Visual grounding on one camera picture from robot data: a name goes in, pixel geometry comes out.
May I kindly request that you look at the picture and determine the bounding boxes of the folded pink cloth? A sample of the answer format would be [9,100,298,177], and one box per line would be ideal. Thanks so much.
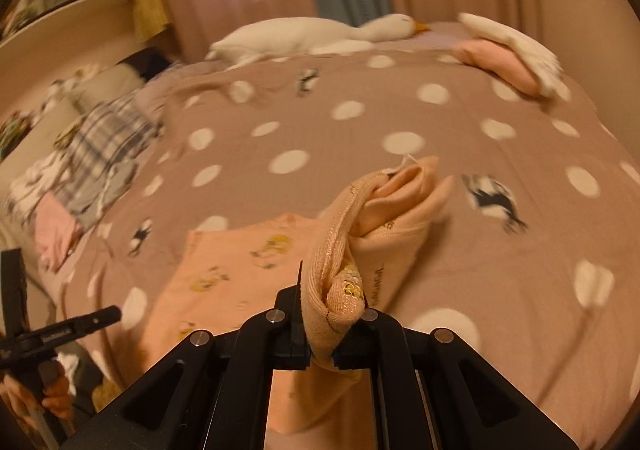
[452,38,543,96]

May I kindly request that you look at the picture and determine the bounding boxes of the folded white cloth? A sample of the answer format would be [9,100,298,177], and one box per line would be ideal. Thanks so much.
[457,12,571,106]

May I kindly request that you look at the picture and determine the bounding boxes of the white printed cloth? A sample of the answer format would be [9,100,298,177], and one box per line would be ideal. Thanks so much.
[9,150,71,213]

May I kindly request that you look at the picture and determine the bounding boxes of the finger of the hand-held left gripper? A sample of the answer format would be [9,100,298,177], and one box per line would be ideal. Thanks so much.
[30,307,122,340]

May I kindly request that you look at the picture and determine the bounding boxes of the peach cartoon print pants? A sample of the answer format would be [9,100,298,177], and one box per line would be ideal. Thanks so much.
[150,155,456,436]

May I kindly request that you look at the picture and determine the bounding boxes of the yellow cloth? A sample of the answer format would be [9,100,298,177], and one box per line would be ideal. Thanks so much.
[132,0,173,42]

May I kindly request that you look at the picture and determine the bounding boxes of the plaid cloth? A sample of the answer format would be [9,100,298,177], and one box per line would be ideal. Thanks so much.
[55,95,166,231]

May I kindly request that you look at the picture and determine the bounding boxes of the white goose plush toy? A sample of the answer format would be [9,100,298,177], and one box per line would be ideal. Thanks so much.
[207,13,431,71]

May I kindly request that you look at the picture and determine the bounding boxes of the crumpled pink cloth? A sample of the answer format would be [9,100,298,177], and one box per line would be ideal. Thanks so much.
[32,193,86,273]

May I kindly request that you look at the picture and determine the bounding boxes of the mauve polka dot blanket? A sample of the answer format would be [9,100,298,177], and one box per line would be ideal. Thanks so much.
[37,20,640,450]

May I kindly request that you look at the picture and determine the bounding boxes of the person's left hand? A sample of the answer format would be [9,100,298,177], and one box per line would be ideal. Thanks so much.
[0,370,75,433]

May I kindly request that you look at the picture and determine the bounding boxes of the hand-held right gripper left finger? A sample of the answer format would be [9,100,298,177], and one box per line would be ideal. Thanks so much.
[75,260,313,450]

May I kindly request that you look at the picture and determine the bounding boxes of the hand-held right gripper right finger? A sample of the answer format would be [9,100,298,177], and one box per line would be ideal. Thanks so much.
[332,300,576,450]

